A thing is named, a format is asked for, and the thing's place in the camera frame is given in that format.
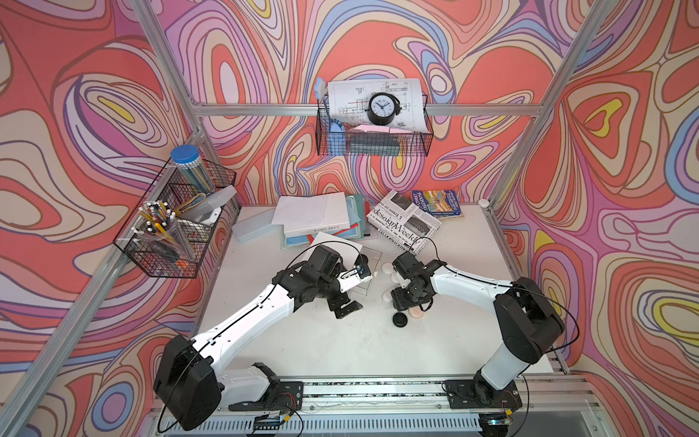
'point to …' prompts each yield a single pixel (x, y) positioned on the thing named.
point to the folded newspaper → (402, 220)
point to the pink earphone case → (416, 312)
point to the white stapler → (211, 217)
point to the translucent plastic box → (255, 225)
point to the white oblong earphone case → (387, 296)
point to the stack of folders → (358, 211)
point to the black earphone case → (400, 320)
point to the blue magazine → (439, 204)
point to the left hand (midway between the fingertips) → (355, 290)
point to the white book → (311, 214)
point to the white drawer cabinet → (347, 251)
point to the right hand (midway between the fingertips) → (407, 308)
